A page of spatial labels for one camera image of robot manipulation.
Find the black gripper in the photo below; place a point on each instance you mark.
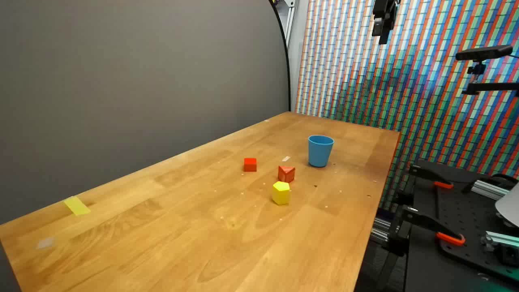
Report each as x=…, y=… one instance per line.
x=385, y=9

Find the yellow block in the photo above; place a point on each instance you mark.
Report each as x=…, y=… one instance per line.
x=281, y=194

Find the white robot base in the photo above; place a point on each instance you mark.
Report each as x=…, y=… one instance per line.
x=509, y=208

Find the blue plastic cup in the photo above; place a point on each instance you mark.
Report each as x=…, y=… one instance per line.
x=320, y=151

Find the red-orange wedge block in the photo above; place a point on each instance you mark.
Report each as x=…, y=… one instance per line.
x=286, y=174

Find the multicolour patterned backdrop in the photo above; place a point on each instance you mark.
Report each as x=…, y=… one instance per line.
x=411, y=91

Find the small red cube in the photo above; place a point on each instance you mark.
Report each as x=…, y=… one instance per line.
x=250, y=164

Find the silver aluminium extrusion bar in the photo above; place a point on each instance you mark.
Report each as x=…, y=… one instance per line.
x=488, y=189

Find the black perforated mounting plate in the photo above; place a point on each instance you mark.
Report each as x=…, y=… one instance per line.
x=464, y=216

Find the teal aluminium extrusion bar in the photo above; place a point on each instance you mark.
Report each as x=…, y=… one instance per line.
x=503, y=239

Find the yellow tape strip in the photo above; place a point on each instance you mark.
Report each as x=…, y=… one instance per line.
x=76, y=207

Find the white vertical post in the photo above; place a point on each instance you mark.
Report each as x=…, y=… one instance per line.
x=297, y=54

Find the black camera on stand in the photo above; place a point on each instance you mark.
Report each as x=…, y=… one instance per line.
x=484, y=53

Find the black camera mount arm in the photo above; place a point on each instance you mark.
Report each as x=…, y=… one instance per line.
x=488, y=87

